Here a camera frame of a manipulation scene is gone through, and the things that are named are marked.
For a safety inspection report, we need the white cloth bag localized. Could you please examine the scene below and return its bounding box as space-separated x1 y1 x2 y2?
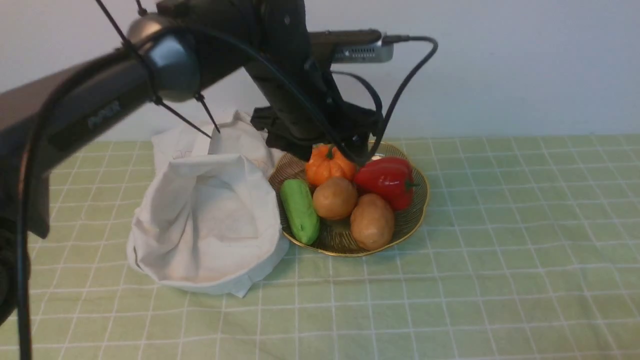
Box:
126 109 290 297

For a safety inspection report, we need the green checkered tablecloth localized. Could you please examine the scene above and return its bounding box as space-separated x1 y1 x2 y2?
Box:
29 134 640 360

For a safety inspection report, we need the brown potato in basket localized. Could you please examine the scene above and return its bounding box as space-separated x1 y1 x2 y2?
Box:
350 193 395 251

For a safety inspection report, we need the green cucumber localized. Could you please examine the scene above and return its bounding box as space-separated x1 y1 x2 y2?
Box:
279 178 321 245

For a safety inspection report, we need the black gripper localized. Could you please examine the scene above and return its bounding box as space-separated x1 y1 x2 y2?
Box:
250 64 383 164

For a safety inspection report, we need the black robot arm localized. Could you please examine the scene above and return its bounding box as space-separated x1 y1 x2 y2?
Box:
1 0 390 322

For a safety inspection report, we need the red bell pepper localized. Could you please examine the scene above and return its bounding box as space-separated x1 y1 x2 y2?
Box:
354 156 418 211

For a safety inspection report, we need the small orange pumpkin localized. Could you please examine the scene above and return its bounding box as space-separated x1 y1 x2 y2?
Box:
305 145 357 187

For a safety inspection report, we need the brown potato from bag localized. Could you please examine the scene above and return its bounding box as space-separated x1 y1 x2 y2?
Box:
312 177 358 221

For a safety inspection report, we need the black camera cable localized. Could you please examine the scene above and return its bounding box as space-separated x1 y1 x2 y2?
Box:
330 34 440 163

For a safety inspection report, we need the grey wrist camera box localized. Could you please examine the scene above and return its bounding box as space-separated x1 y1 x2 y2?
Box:
309 29 394 64

